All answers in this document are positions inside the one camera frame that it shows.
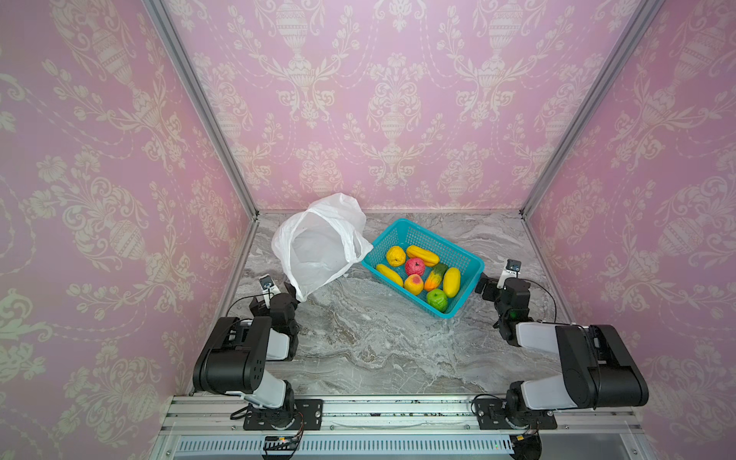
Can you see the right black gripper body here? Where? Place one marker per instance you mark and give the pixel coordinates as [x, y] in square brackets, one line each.
[493, 293]

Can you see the green yellow cucumber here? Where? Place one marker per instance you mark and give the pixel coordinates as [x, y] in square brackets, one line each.
[436, 277]

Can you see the peach orange fruit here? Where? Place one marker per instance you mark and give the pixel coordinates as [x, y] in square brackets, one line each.
[414, 284]

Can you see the right aluminium corner post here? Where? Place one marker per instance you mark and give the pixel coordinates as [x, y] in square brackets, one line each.
[640, 21]

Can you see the green apple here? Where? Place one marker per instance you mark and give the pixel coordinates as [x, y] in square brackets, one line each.
[438, 300]

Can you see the aluminium corner post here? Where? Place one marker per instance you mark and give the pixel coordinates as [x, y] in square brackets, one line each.
[185, 69]
[640, 21]

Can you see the aluminium front rail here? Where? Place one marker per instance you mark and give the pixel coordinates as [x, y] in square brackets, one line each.
[395, 427]

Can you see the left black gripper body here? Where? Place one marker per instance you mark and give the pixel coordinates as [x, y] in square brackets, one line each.
[259, 309]

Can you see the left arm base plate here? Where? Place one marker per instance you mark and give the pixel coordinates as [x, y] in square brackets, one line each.
[300, 414]

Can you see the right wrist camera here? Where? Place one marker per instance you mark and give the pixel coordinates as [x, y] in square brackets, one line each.
[511, 270]

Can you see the left aluminium corner post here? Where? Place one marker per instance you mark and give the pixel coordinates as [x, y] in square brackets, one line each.
[185, 69]

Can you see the white plastic bag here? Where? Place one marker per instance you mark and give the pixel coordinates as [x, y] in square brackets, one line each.
[320, 244]

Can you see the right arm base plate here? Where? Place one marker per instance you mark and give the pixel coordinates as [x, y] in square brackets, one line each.
[493, 414]

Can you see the teal plastic basket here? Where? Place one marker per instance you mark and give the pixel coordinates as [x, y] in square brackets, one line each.
[404, 233]

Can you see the yellow banana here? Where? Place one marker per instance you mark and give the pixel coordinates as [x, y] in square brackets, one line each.
[390, 274]

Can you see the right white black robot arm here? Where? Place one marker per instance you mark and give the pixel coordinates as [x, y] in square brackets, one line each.
[597, 369]

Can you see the yellow lemon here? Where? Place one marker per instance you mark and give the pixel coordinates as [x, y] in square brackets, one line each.
[396, 256]

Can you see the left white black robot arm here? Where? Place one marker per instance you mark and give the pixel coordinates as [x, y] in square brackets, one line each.
[233, 360]

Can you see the red fruit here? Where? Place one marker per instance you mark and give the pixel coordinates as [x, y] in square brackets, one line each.
[415, 266]

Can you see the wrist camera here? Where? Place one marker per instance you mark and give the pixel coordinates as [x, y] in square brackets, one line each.
[511, 270]
[269, 289]

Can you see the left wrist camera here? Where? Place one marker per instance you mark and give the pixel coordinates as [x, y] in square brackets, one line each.
[269, 289]

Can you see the orange yellow mango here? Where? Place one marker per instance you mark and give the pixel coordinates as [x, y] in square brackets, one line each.
[429, 258]

